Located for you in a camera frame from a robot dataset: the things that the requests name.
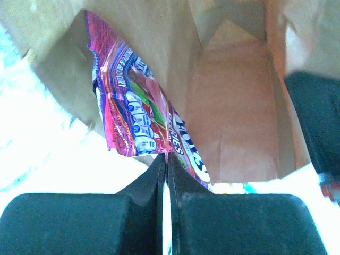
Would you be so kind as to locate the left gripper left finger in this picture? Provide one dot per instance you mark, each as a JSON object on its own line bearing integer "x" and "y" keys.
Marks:
{"x": 128, "y": 222}

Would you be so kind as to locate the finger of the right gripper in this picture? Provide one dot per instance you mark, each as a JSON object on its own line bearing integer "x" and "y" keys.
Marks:
{"x": 316, "y": 101}

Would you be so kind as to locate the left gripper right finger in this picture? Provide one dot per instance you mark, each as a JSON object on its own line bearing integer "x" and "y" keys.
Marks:
{"x": 208, "y": 223}

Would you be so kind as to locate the red paper bag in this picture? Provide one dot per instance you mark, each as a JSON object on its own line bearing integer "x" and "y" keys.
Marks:
{"x": 221, "y": 64}

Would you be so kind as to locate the colourful snack in bag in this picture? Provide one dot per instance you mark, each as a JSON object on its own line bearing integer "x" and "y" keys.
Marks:
{"x": 233, "y": 188}

